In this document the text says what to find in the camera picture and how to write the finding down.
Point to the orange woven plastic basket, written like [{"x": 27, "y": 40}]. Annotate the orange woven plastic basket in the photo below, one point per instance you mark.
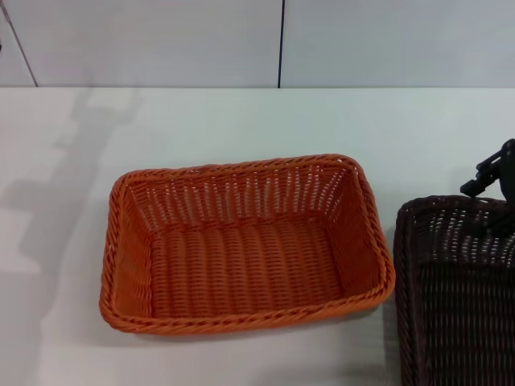
[{"x": 245, "y": 249}]

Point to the dark brown woven plastic basket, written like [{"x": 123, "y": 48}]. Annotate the dark brown woven plastic basket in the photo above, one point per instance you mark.
[{"x": 462, "y": 297}]

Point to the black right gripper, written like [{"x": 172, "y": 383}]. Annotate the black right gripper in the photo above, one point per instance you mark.
[{"x": 508, "y": 154}]

